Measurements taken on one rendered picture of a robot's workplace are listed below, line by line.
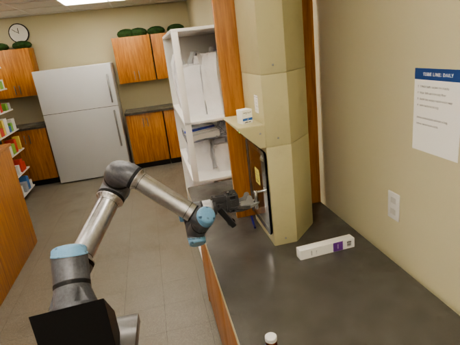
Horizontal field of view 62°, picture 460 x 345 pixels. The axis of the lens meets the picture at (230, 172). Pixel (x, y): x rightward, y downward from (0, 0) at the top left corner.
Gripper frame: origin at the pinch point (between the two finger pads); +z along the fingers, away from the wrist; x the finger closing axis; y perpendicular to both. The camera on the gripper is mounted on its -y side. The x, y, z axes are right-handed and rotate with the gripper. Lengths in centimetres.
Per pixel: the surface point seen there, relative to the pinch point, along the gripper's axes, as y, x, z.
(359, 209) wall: -11, -4, 49
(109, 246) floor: -115, 223, -107
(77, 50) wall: 89, 551, -143
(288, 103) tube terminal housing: 43.8, -5.1, 16.7
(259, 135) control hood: 32.0, -5.2, 3.2
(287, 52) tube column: 64, -3, 18
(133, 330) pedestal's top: -20, -41, -58
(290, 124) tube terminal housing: 34.5, -4.8, 17.1
